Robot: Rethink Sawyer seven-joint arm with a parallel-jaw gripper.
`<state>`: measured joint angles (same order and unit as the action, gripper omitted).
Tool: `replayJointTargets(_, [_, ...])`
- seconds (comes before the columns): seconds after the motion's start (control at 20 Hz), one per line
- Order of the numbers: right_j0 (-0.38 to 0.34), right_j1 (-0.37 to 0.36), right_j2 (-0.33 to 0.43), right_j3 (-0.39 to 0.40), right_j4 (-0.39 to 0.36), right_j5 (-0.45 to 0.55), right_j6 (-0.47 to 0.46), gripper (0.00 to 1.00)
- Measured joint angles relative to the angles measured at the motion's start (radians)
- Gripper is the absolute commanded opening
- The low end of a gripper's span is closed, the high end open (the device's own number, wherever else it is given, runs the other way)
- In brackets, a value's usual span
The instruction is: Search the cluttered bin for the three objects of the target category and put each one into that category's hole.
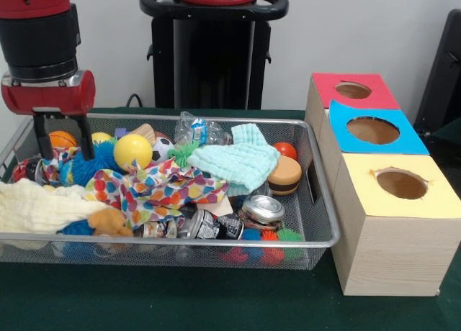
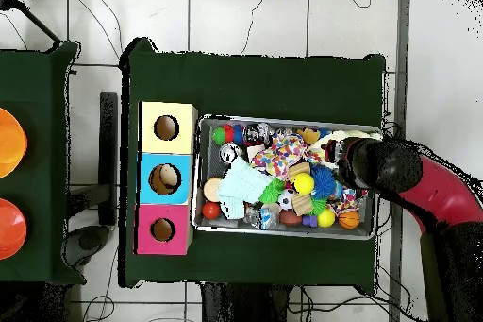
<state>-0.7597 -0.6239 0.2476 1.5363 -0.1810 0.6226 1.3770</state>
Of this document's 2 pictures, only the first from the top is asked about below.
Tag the red ball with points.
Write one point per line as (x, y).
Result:
(287, 150)

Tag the mint green cloth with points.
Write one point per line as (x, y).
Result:
(241, 162)

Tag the cream yellow cloth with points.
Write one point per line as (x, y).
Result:
(39, 207)

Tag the black stand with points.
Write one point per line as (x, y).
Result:
(443, 79)

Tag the orange plush toy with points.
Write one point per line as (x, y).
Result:
(109, 222)

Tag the crushed silver can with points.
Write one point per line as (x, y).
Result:
(263, 209)

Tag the crushed clear plastic bottle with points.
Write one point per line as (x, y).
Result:
(198, 129)

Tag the toy hamburger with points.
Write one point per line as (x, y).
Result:
(285, 176)

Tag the large yellow ball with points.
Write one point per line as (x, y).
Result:
(132, 151)

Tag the blue spiky ball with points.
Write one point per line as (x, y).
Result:
(101, 165)
(75, 228)

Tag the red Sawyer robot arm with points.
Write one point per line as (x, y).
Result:
(39, 36)

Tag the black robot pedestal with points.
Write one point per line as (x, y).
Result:
(212, 57)

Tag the dark green table cloth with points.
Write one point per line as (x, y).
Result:
(180, 302)

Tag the wooden box with three holes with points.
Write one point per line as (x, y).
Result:
(389, 245)

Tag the colourful polka dot cloth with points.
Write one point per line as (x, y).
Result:
(162, 191)

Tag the orange toy basketball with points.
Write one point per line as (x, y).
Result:
(62, 139)

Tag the shallow clear mesh bin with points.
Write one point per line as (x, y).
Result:
(310, 223)

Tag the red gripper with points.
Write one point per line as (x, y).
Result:
(50, 99)

